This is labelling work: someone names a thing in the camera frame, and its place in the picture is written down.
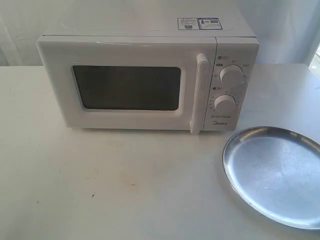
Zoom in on white microwave oven body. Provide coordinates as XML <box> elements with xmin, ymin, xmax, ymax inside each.
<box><xmin>41</xmin><ymin>14</ymin><xmax>259</xmax><ymax>131</ymax></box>

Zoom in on white printed instruction sheet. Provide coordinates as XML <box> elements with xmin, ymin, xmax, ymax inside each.
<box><xmin>177</xmin><ymin>17</ymin><xmax>223</xmax><ymax>31</ymax></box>

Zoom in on lower white control knob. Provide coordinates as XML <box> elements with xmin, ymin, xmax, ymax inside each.
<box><xmin>213</xmin><ymin>94</ymin><xmax>236</xmax><ymax>113</ymax></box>

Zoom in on white control knob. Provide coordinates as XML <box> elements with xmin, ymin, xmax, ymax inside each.
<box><xmin>219</xmin><ymin>64</ymin><xmax>244</xmax><ymax>87</ymax></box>
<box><xmin>213</xmin><ymin>94</ymin><xmax>236</xmax><ymax>113</ymax></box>

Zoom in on upper white control knob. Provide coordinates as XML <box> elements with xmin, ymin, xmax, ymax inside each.
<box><xmin>219</xmin><ymin>64</ymin><xmax>244</xmax><ymax>87</ymax></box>

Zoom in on round steel tray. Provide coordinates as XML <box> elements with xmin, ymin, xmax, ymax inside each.
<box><xmin>222</xmin><ymin>126</ymin><xmax>320</xmax><ymax>230</ymax></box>

